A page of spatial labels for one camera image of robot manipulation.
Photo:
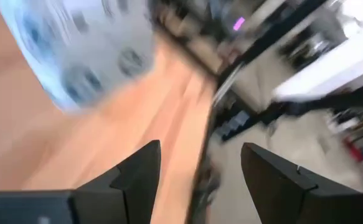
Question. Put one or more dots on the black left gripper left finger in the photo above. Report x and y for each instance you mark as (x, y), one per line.
(122, 193)

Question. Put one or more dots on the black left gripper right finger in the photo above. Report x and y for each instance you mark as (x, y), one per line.
(287, 199)

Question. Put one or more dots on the white desk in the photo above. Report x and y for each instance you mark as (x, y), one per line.
(340, 65)

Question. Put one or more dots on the grey printed gauze packet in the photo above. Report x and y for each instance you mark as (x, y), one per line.
(91, 46)

